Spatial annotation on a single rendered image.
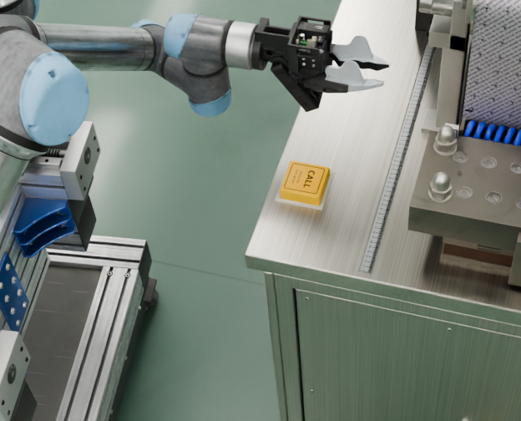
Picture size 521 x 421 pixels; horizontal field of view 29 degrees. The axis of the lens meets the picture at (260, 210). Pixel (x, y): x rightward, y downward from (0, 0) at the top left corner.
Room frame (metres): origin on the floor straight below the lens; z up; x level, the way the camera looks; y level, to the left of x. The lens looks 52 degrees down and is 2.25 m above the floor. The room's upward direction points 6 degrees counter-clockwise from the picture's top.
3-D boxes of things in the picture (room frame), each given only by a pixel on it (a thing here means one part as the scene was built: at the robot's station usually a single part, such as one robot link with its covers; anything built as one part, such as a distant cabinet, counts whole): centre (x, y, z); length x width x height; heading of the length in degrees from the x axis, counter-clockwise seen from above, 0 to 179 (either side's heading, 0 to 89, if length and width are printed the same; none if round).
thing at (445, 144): (1.06, -0.30, 1.05); 0.04 x 0.04 x 0.04
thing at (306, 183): (1.11, -0.08, 0.91); 0.07 x 0.07 x 0.02; 68
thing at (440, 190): (0.97, -0.27, 1.05); 0.04 x 0.04 x 0.04
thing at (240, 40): (1.25, -0.01, 1.11); 0.08 x 0.05 x 0.08; 158
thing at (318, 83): (1.18, -0.12, 1.09); 0.09 x 0.05 x 0.02; 59
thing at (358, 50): (1.21, -0.19, 1.11); 0.09 x 0.03 x 0.06; 77
